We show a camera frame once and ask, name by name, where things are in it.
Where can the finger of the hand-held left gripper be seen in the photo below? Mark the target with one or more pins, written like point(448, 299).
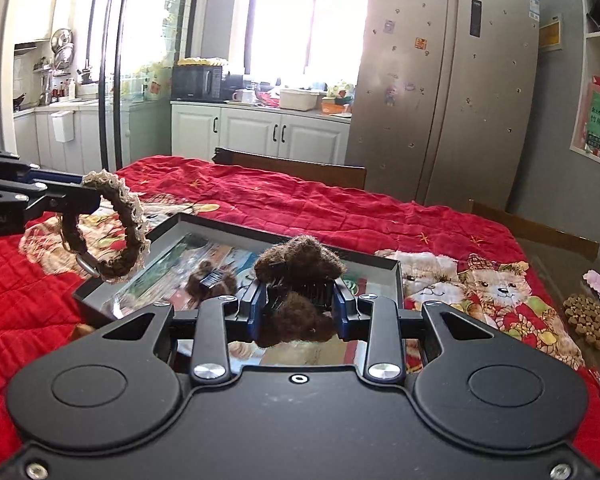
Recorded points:
point(67, 199)
point(30, 171)

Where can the small brown fuzzy hair clip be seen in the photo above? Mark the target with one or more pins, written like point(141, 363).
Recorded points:
point(200, 294)

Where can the red bear-print blanket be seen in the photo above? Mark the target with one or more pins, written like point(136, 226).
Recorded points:
point(330, 210)

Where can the white mug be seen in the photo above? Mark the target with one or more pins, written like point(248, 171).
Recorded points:
point(242, 96)

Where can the steel pot lids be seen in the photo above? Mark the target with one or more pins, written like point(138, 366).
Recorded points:
point(62, 45)

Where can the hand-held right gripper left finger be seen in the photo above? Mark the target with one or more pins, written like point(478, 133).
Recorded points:
point(254, 310)

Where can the white hanging waste bin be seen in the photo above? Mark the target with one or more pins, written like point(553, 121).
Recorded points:
point(62, 127)

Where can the wooden chair back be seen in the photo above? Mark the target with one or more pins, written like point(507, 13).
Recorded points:
point(300, 170)

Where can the white plastic storage container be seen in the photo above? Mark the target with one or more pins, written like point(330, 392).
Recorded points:
point(302, 100)

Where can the black framed glass door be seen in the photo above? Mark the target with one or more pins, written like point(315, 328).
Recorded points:
point(119, 60)

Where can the silver two-door refrigerator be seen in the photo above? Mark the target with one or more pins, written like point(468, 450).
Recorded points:
point(430, 110)

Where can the white kitchen counter cabinet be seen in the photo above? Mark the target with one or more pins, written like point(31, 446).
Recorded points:
point(35, 135)

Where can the large brown fuzzy hair claw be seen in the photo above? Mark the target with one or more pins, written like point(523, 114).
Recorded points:
point(300, 260)

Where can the dark wooden chair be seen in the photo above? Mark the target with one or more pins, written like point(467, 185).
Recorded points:
point(540, 232)

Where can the brown lace-trimmed scrunchie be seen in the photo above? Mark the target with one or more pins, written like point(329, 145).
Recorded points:
point(75, 235)

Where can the black microwave oven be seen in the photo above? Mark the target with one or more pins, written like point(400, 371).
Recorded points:
point(192, 82)

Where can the white base cabinet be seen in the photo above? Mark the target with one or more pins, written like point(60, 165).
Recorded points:
point(250, 130)

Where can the grey shallow box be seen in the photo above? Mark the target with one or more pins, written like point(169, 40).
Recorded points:
point(190, 240)

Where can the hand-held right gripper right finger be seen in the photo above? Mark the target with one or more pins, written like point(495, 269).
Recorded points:
point(341, 312)

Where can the yellow wall notice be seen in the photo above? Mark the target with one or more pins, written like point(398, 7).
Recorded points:
point(550, 35)

